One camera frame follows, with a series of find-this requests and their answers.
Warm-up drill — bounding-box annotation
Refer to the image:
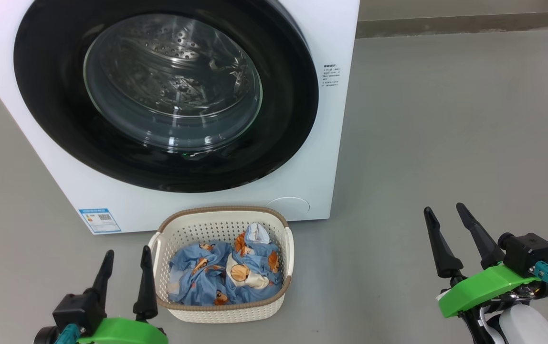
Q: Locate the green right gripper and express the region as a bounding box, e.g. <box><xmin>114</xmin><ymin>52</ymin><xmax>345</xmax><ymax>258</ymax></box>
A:
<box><xmin>423</xmin><ymin>203</ymin><xmax>548</xmax><ymax>330</ymax></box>

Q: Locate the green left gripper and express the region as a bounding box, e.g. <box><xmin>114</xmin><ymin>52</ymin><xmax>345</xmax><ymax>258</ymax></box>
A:
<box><xmin>77</xmin><ymin>246</ymin><xmax>169</xmax><ymax>344</ymax></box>

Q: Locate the blue cartoon print clothing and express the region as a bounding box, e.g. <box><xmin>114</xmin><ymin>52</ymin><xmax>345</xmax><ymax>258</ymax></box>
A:
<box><xmin>168</xmin><ymin>223</ymin><xmax>284</xmax><ymax>306</ymax></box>

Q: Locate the black glass washing machine door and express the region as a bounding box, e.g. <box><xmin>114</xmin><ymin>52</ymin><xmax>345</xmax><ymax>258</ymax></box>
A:
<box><xmin>13</xmin><ymin>0</ymin><xmax>320</xmax><ymax>194</ymax></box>

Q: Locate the cream perforated laundry basket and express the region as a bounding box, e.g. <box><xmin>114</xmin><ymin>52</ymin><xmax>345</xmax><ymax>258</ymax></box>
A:
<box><xmin>148</xmin><ymin>206</ymin><xmax>295</xmax><ymax>324</ymax></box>

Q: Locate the white front-load washing machine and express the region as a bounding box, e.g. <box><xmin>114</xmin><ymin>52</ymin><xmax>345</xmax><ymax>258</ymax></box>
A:
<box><xmin>0</xmin><ymin>0</ymin><xmax>360</xmax><ymax>235</ymax></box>

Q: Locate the blue energy label sticker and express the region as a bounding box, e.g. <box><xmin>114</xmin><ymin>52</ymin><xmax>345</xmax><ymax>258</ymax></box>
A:
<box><xmin>78</xmin><ymin>208</ymin><xmax>122</xmax><ymax>235</ymax></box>

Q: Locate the round white filter cover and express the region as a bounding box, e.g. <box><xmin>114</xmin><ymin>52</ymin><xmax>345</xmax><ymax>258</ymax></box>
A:
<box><xmin>265</xmin><ymin>196</ymin><xmax>311</xmax><ymax>222</ymax></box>

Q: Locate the grey skirting board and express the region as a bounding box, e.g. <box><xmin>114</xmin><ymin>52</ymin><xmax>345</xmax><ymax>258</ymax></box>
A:
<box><xmin>356</xmin><ymin>11</ymin><xmax>548</xmax><ymax>39</ymax></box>

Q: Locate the teal left camera cable plug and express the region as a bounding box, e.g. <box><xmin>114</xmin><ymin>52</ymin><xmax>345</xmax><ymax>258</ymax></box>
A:
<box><xmin>57</xmin><ymin>324</ymin><xmax>82</xmax><ymax>344</ymax></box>

